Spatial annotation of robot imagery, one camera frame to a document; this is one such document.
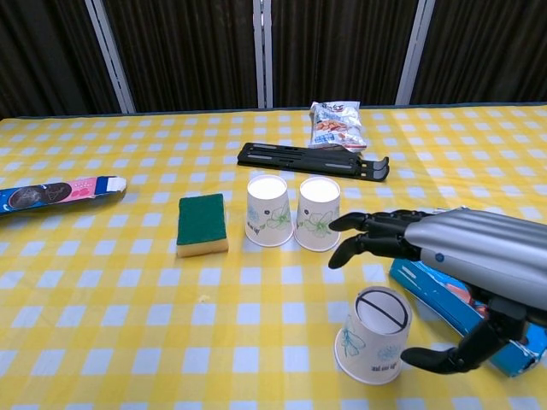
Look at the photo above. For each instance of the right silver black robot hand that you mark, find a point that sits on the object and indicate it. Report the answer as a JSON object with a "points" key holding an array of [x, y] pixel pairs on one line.
{"points": [[478, 247]]}

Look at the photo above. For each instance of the white paper cup green flower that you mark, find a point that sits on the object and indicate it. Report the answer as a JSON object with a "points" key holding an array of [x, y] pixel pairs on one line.
{"points": [[269, 218], [316, 213]]}

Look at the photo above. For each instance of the blue chocolate chip cookie box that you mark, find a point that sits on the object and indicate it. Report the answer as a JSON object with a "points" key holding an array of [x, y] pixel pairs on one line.
{"points": [[427, 290]]}

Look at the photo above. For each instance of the white paper cup black line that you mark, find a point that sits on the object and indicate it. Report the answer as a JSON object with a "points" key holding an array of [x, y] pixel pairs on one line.
{"points": [[372, 337]]}

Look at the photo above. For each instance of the white snack bag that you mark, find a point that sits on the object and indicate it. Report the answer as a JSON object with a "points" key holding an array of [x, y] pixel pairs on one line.
{"points": [[337, 126]]}

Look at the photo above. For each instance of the dark screen panel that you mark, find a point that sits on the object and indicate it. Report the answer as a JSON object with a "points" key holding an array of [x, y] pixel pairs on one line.
{"points": [[342, 47], [188, 51], [487, 47], [47, 55]]}

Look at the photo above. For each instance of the black folding stand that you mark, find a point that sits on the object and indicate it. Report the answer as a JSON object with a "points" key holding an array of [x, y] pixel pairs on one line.
{"points": [[299, 157]]}

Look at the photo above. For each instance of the yellow checkered tablecloth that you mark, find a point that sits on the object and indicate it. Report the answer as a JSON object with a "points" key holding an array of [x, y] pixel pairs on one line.
{"points": [[213, 324]]}

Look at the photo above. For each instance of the green and yellow sponge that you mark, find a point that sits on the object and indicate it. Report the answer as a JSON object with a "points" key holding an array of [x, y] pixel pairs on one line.
{"points": [[201, 222]]}

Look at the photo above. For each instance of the blue sandwich cookie package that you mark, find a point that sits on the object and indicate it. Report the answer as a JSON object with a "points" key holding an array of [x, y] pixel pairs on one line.
{"points": [[42, 196]]}

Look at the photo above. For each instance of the white metal frame post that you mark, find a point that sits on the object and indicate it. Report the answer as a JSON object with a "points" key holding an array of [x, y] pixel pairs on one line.
{"points": [[262, 51], [112, 60], [414, 51]]}

